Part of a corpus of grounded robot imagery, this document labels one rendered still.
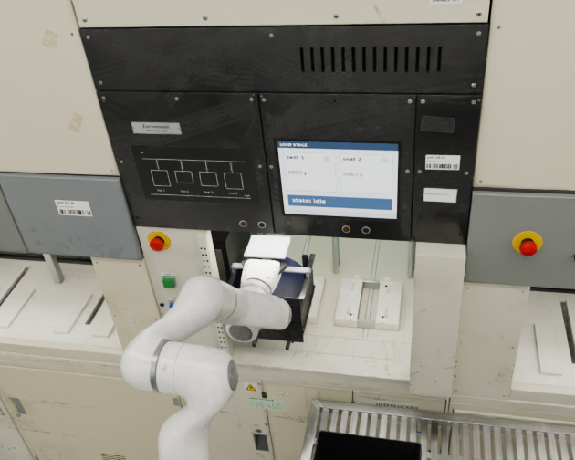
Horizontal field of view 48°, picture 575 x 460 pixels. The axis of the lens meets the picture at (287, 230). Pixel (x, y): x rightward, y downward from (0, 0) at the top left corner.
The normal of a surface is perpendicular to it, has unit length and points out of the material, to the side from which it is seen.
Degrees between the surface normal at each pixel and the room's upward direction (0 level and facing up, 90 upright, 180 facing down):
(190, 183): 90
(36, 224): 90
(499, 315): 90
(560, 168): 90
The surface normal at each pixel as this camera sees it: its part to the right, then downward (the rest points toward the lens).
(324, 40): -0.19, 0.61
